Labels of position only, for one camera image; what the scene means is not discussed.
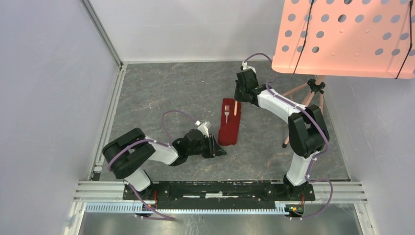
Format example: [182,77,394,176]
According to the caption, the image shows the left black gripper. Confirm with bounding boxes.
[187,134,227,158]

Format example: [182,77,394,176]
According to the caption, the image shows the dark red cloth napkin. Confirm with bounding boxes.
[218,98,241,146]

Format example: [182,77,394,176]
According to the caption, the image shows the metal fork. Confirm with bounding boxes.
[224,105,230,123]

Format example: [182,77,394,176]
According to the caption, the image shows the wooden handled spoon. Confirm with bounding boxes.
[233,101,238,117]

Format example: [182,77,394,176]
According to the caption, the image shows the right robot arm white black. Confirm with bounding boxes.
[234,69,329,200]

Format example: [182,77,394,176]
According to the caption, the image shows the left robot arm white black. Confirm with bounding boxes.
[102,128,227,200]

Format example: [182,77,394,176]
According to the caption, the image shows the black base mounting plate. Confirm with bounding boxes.
[140,180,316,210]

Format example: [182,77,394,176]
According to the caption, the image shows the pink tripod stand legs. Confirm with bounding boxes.
[282,75,327,149]

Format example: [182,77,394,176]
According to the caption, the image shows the pink perforated stand tray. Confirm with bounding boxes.
[272,0,415,79]

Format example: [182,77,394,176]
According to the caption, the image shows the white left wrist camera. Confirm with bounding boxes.
[195,120,211,137]

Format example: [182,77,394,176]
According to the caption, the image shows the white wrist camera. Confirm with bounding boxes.
[241,64,256,73]
[195,120,211,137]

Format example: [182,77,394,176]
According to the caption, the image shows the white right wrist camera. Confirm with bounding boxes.
[241,64,256,73]

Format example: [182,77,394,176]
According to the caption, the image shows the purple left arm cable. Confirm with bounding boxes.
[107,110,200,222]

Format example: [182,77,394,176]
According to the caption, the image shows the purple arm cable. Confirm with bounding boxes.
[107,110,200,222]
[243,53,334,221]

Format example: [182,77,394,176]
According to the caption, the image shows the white slotted cable duct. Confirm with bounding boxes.
[85,202,289,215]

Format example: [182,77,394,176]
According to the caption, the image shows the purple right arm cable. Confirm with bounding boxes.
[243,53,334,221]

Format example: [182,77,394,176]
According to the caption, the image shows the aluminium frame rail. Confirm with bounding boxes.
[80,0,123,68]

